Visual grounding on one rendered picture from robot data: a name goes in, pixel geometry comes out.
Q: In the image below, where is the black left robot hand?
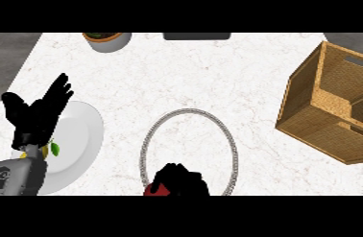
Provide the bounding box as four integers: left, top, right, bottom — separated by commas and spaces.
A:
0, 72, 75, 152

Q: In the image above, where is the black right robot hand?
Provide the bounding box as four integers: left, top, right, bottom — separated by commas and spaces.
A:
149, 162, 211, 197

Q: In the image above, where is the red tomato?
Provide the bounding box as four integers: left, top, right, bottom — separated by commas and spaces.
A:
143, 181, 171, 197

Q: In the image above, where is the brown wicker basket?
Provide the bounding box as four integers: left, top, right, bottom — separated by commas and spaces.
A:
274, 40, 363, 166

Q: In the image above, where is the yellow lemon with green leaf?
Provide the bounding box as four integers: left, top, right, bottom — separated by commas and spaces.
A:
18, 138, 60, 160

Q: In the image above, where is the white plate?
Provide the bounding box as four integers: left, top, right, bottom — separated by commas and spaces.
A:
10, 100, 105, 196

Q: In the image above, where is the grey potted plant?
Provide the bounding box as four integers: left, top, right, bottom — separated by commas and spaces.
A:
81, 32, 133, 54

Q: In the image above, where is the dark grey flat appliance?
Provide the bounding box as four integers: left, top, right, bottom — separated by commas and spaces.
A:
162, 32, 233, 41

